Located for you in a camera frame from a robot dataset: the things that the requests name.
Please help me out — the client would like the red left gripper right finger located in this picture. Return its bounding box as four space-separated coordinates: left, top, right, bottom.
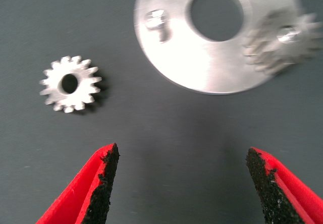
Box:
246 146 323 224

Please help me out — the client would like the round metal carrier plate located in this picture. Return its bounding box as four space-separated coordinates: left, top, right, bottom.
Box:
133 0 303 95

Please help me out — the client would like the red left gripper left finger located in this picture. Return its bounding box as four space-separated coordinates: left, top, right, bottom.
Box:
36 142 121 224

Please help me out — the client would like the dark grey table cloth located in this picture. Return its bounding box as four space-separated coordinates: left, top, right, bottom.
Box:
0 0 323 224

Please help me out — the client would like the small steel planetary gear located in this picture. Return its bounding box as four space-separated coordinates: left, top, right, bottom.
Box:
39 54 103 114
243 11 323 76

